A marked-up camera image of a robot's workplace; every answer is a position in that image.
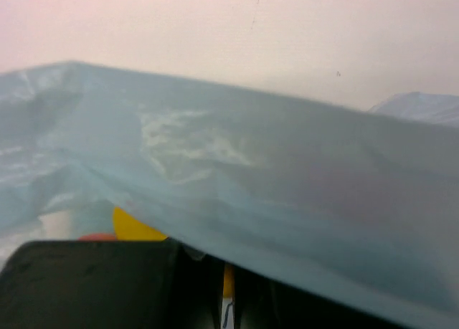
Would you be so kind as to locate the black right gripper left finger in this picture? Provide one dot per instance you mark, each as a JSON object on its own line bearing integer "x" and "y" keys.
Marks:
{"x": 75, "y": 284}

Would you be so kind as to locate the yellow fake fruit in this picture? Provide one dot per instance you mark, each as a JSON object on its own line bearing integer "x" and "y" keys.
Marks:
{"x": 128, "y": 228}

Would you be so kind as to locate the orange fake fruit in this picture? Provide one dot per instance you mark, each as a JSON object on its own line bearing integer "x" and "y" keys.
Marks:
{"x": 96, "y": 237}

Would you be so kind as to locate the blue printed plastic bag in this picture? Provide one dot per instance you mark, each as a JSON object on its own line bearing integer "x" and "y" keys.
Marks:
{"x": 360, "y": 207}

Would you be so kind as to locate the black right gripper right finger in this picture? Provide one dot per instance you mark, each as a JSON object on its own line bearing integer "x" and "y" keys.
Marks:
{"x": 260, "y": 302}

